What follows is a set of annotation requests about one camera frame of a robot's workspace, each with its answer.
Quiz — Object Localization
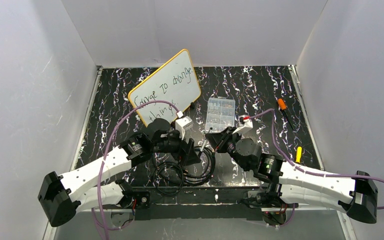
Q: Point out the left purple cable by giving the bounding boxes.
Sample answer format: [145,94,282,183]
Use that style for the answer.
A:
[90,100,181,240]

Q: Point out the white whiteboard marker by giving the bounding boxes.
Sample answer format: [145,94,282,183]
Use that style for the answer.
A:
[199,127,213,152]

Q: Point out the yellow framed whiteboard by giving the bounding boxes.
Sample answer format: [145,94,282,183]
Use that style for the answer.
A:
[128,49,202,126]

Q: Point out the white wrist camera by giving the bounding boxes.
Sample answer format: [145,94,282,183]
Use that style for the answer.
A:
[233,115,253,135]
[174,111,194,140]

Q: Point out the orange handled screwdriver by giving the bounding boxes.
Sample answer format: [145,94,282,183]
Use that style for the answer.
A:
[277,98,296,131]

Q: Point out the clear plastic screw box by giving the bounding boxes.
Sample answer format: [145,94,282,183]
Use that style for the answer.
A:
[205,97,236,132]

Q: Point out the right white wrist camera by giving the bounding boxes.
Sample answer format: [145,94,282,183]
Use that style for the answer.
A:
[233,115,253,135]

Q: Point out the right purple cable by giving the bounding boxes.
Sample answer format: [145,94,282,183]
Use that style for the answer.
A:
[248,108,384,229]

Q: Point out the purple cable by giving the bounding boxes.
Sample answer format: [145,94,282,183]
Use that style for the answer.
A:
[90,100,181,240]
[248,108,384,229]

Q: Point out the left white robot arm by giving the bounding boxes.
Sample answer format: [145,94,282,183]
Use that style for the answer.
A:
[38,116,201,227]

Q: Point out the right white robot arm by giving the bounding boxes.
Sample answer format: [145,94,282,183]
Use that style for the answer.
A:
[205,127,378,224]

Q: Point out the black coiled cable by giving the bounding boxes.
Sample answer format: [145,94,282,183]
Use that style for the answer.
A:
[148,145,217,197]

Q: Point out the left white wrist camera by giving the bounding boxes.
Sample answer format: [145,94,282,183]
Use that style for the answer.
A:
[174,111,194,140]

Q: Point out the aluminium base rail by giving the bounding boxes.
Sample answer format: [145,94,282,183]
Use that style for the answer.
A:
[42,187,357,240]

